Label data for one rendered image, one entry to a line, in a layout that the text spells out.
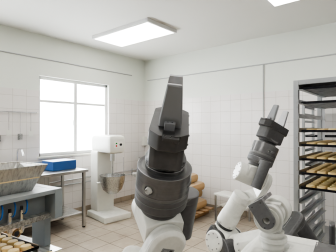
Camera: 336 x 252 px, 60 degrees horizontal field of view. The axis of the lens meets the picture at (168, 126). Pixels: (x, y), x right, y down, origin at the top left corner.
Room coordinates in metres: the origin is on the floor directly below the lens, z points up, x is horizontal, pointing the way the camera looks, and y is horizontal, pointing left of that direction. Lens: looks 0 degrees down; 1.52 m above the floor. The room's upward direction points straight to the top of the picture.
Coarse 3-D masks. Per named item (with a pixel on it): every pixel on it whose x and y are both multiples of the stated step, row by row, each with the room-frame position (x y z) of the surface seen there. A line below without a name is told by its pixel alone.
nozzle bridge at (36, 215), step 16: (32, 192) 1.51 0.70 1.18; (48, 192) 1.56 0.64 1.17; (0, 208) 1.43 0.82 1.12; (16, 208) 1.50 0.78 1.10; (32, 208) 1.57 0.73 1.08; (48, 208) 1.62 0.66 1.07; (0, 224) 1.41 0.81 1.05; (16, 224) 1.45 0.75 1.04; (32, 224) 1.72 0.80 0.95; (48, 224) 1.68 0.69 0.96; (32, 240) 1.72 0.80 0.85; (48, 240) 1.68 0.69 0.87
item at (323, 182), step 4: (324, 176) 2.17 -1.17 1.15; (316, 180) 2.01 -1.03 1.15; (320, 180) 2.01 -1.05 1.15; (324, 180) 2.06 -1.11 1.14; (328, 180) 2.01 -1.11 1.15; (332, 180) 2.01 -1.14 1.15; (308, 184) 1.87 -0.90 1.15; (312, 184) 1.87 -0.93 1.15; (316, 184) 1.88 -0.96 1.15; (320, 184) 1.87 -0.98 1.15; (324, 184) 1.87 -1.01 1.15; (328, 184) 1.88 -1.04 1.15; (332, 184) 1.87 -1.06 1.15; (324, 188) 1.80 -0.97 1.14; (328, 188) 1.77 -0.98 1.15; (332, 188) 1.76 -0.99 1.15
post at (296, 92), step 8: (296, 80) 1.85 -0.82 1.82; (296, 88) 1.85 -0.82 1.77; (296, 96) 1.85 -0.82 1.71; (296, 104) 1.85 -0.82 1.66; (296, 112) 1.85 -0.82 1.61; (296, 120) 1.85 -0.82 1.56; (296, 128) 1.85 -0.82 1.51; (296, 136) 1.85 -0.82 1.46; (296, 144) 1.85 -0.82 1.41; (296, 152) 1.85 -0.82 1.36; (296, 160) 1.85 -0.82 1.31; (296, 168) 1.85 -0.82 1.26; (296, 176) 1.85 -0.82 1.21; (296, 184) 1.85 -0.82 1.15; (296, 192) 1.85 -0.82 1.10; (296, 200) 1.85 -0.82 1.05; (296, 208) 1.85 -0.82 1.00
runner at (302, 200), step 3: (309, 192) 2.04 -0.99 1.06; (312, 192) 2.10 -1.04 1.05; (315, 192) 2.14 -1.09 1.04; (318, 192) 2.14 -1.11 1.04; (303, 195) 1.93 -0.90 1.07; (306, 195) 1.98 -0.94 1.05; (309, 195) 2.04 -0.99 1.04; (312, 195) 2.05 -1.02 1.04; (300, 198) 1.88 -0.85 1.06; (303, 198) 1.93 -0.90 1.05; (306, 198) 1.96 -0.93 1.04; (309, 198) 1.96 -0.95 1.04; (300, 201) 1.88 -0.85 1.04; (303, 201) 1.88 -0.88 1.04; (306, 201) 1.89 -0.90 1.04
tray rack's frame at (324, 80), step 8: (304, 80) 1.82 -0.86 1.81; (312, 80) 1.79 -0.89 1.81; (320, 80) 1.76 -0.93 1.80; (328, 80) 1.74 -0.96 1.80; (320, 112) 2.32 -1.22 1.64; (320, 120) 2.32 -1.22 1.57; (320, 136) 2.32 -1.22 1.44; (320, 192) 2.32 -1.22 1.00; (320, 216) 2.32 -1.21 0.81; (320, 240) 2.32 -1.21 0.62
